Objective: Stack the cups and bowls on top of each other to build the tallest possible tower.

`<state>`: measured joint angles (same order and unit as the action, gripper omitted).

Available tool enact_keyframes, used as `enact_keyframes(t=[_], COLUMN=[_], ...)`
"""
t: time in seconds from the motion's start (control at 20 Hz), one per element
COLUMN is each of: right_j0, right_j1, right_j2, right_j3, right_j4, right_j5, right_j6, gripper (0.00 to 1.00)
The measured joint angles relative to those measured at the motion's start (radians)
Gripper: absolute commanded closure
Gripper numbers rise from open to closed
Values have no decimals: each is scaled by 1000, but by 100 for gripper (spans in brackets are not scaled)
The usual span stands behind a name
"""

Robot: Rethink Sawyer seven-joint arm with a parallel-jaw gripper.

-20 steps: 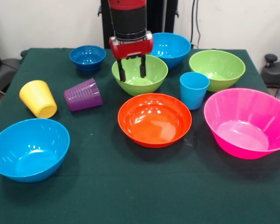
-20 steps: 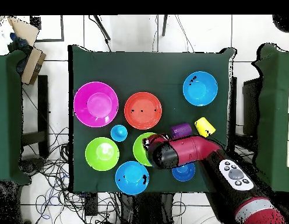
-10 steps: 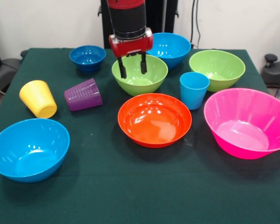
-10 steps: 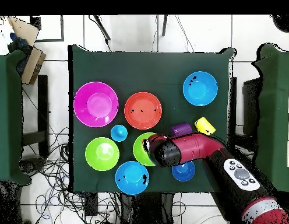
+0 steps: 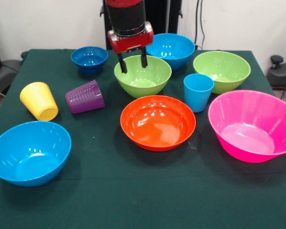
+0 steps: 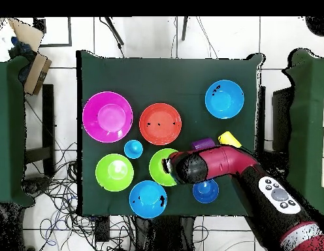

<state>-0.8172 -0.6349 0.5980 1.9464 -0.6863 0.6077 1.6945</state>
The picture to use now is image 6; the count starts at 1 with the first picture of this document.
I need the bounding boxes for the green bowl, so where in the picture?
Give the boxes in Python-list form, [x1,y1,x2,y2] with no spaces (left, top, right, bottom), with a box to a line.
[148,148,179,187]
[95,153,135,192]

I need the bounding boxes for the orange bowl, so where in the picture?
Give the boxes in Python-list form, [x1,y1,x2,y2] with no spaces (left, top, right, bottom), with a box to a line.
[138,102,183,146]

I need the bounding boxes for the purple cup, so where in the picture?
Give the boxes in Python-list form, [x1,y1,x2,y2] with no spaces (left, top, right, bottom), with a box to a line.
[191,137,216,151]

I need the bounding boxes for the yellow cup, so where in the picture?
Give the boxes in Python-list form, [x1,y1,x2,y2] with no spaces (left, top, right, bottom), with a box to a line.
[217,131,243,149]

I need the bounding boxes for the light blue bowl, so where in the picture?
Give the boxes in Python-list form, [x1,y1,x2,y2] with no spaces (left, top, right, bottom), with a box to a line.
[129,180,168,220]
[204,79,246,120]

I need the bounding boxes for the light blue cup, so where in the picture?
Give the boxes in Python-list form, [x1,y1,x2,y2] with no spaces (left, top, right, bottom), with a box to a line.
[123,139,144,159]

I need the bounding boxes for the small dark blue bowl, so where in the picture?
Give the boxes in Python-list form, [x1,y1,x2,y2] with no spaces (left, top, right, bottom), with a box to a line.
[192,178,219,204]

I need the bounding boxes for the pink bowl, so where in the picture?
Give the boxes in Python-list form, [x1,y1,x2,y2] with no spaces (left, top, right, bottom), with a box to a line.
[82,91,133,144]

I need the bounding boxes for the dark green table cloth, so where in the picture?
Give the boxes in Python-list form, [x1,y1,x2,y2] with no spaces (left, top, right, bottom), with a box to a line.
[76,50,265,218]

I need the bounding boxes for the black metal stand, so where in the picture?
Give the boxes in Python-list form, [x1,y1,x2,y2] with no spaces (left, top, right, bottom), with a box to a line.
[255,86,293,155]
[24,84,56,178]

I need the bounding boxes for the black tripod leg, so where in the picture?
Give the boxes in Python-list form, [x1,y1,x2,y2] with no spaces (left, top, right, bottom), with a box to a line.
[181,16,189,41]
[99,16,125,58]

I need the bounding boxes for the green cloth side table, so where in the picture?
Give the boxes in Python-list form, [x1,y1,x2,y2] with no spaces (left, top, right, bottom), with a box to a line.
[282,48,324,205]
[0,56,35,209]

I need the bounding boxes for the brown cardboard box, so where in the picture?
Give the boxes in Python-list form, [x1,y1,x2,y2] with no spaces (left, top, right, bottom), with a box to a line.
[23,52,52,95]

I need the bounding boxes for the brown cardboard sheet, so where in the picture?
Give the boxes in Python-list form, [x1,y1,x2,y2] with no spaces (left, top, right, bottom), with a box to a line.
[7,18,44,52]

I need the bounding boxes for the tangled floor cables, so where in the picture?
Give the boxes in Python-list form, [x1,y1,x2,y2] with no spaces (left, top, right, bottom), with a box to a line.
[23,142,137,251]

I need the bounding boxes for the black pedestal leg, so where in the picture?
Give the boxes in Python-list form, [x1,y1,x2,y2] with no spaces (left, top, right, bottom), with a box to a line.
[22,176,52,197]

